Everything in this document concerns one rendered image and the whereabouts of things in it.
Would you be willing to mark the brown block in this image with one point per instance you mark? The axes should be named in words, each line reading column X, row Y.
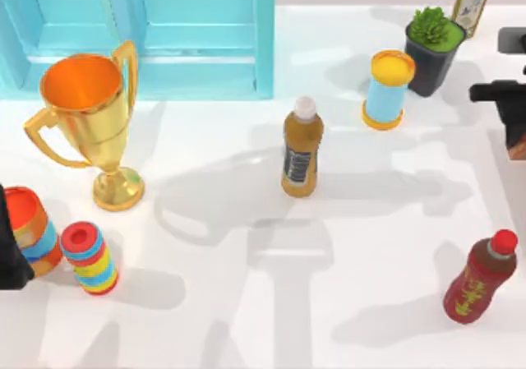
column 520, row 150

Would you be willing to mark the dark grey box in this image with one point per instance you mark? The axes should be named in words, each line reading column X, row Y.
column 511, row 40

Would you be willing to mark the black pot with green plant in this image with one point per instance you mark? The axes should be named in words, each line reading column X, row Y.
column 431, row 63

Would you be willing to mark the olive green bottle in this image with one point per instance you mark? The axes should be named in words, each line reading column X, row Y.
column 472, row 3

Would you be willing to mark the light blue and yellow can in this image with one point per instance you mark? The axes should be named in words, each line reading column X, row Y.
column 386, row 93

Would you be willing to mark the red bottle with red cap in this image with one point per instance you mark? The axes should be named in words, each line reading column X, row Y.
column 476, row 282

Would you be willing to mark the yellow bottle with white cap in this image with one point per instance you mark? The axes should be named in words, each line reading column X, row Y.
column 302, row 155

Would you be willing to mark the light blue rack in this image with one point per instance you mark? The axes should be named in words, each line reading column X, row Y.
column 197, row 36

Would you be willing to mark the gold trophy cup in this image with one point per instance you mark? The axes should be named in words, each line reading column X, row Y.
column 92, row 110

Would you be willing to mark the stack of coloured rings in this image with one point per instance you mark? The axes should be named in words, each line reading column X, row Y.
column 92, row 262

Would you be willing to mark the orange and blue can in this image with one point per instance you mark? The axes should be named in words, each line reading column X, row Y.
column 35, row 231

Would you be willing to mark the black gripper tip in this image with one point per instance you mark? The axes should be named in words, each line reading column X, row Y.
column 10, row 258

